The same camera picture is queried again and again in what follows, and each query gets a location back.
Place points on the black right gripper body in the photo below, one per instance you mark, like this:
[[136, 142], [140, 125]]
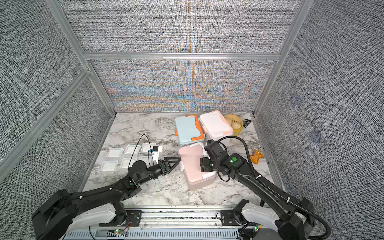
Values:
[[207, 165]]

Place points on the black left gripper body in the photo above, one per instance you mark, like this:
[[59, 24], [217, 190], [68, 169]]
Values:
[[161, 165]]

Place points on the pink first aid box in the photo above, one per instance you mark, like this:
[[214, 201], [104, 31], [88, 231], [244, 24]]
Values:
[[190, 165]]

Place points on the white gauze packet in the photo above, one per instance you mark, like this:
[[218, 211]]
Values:
[[109, 166], [115, 153], [127, 162], [147, 159], [146, 147], [132, 149]]

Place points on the blue orange first aid box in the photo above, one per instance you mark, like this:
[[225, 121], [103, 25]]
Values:
[[188, 130]]

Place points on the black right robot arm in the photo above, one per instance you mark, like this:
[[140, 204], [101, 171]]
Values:
[[294, 221]]

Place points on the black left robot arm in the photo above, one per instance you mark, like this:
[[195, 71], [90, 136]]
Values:
[[54, 217]]

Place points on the orange small object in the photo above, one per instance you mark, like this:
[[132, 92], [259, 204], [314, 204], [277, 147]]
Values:
[[256, 156]]

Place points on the yellow bamboo steamer basket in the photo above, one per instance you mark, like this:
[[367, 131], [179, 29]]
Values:
[[237, 119]]

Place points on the small black wrapper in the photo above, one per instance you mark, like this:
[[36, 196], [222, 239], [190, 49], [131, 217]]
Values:
[[246, 122]]

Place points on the aluminium front rail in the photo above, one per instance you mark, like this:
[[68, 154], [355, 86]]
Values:
[[184, 224]]

